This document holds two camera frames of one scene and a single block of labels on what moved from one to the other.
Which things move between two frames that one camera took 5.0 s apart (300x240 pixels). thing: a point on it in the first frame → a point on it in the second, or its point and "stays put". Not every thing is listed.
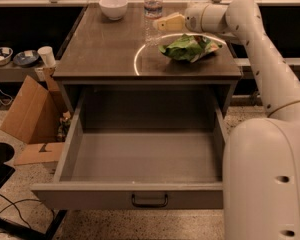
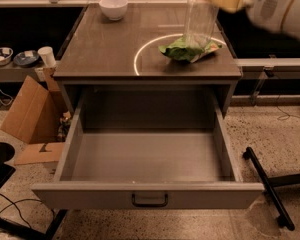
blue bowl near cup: (26, 58) stays put
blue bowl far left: (1, 56) stays put
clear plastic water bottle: (153, 10) → (202, 19)
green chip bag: (189, 47) stays put
